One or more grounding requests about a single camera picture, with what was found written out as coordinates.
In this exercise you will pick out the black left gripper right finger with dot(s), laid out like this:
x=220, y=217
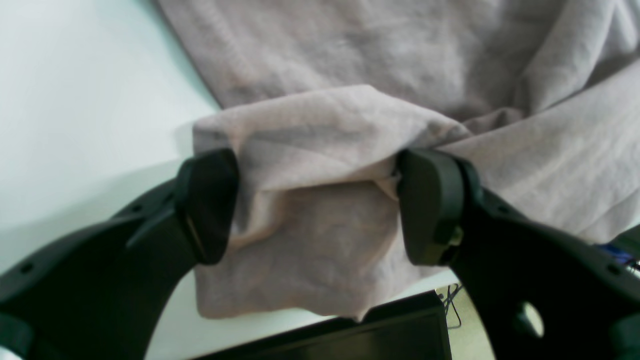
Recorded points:
x=542, y=294

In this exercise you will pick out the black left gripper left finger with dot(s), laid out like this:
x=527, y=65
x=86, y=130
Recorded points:
x=99, y=292

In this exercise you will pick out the mauve t-shirt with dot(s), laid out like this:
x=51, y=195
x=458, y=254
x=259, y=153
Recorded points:
x=319, y=96

